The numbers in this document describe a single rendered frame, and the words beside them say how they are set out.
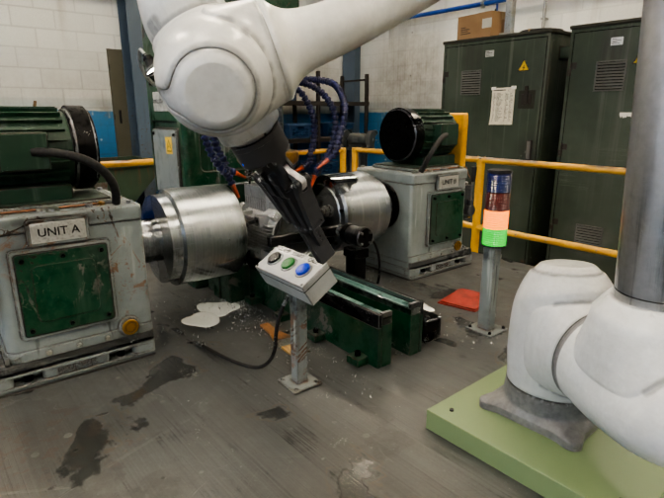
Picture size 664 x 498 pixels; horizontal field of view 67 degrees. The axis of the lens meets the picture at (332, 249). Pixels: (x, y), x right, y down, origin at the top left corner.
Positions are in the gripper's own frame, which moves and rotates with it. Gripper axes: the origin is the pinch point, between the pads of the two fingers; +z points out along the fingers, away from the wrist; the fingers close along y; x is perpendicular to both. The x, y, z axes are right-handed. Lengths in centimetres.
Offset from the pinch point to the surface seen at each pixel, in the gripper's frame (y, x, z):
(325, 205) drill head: 60, -36, 32
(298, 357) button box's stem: 15.6, 9.6, 27.6
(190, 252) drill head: 51, 7, 10
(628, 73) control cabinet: 100, -311, 141
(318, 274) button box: 8.4, -0.8, 10.8
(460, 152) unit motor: 58, -95, 53
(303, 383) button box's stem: 15.1, 12.2, 33.3
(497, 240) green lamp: 7, -45, 40
